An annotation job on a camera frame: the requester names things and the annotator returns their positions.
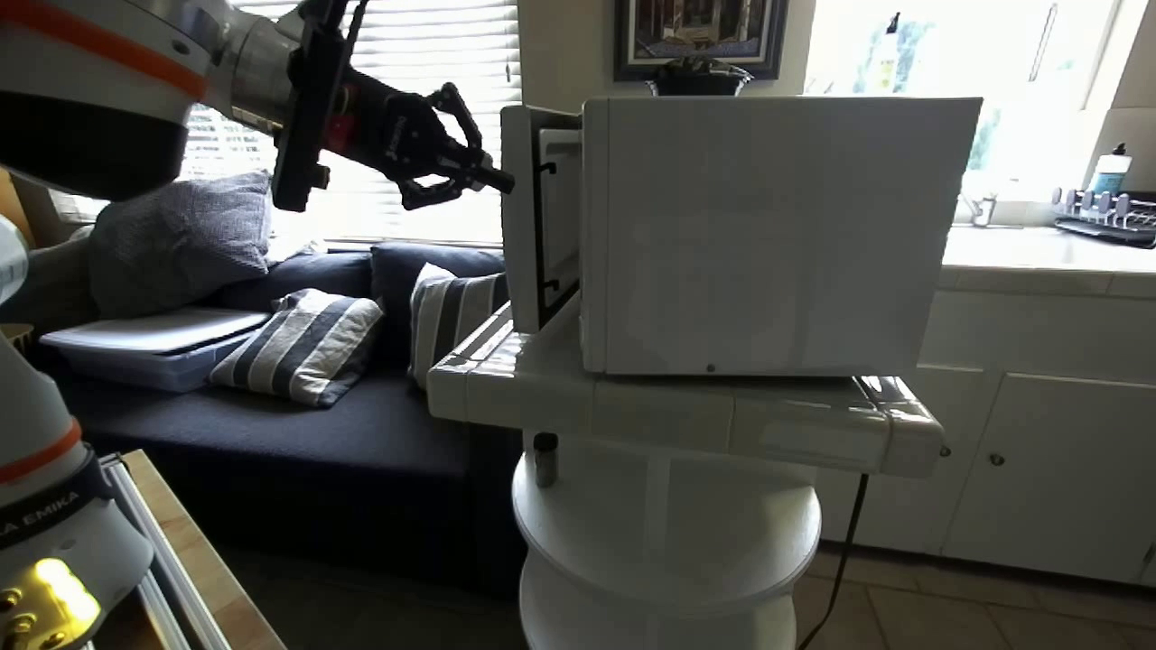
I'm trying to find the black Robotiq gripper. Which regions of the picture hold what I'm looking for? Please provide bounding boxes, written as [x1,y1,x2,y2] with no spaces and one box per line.
[323,70,518,217]

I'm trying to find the white microwave door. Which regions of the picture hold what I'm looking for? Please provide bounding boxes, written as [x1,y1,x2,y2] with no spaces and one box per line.
[498,102,587,336]

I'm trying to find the white microwave oven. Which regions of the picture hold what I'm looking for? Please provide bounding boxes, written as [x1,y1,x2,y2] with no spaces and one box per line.
[498,94,986,383]

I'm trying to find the blue white striped pillow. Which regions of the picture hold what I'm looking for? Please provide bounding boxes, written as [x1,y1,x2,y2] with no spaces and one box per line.
[207,286,389,411]
[403,260,512,392]

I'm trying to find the black bowl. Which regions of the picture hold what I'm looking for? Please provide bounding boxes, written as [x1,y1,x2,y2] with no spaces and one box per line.
[645,63,760,102]

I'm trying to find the large dark framed picture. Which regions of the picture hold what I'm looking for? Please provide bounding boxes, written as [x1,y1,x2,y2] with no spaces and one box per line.
[612,0,796,85]

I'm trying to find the grey cushion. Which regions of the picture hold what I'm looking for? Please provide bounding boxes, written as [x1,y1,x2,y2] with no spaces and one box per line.
[20,170,279,327]

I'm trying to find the small dark bottle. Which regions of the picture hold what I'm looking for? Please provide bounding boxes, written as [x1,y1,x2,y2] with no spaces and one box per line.
[532,431,565,492]

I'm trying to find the white tiled counter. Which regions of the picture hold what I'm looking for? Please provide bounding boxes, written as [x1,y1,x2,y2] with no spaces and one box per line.
[424,299,951,481]

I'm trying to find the dark blue sofa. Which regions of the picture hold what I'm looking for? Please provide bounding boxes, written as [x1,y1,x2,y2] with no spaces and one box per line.
[28,235,536,600]

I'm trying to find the light blue flat cushion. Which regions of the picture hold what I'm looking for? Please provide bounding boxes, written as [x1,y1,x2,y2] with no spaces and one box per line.
[34,304,276,399]

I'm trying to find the white round corner shelf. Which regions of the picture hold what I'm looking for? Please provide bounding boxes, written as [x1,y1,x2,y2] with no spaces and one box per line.
[510,431,831,650]

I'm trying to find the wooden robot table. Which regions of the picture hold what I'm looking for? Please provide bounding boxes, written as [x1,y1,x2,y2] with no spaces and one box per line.
[90,447,288,650]

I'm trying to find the white base cabinets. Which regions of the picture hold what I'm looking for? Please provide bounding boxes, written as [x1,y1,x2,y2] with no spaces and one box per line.
[815,222,1156,593]

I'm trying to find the blue soap bottle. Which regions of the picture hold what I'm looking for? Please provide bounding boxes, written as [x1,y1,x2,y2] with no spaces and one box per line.
[1084,140,1139,198]

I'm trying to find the dish rack with dishes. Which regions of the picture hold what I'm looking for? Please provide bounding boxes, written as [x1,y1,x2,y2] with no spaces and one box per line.
[1050,181,1156,248]

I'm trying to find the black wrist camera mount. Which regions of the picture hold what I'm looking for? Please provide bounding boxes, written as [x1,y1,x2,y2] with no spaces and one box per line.
[272,0,354,217]

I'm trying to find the black floor cable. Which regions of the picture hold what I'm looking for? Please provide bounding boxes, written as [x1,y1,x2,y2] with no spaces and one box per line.
[792,470,873,650]

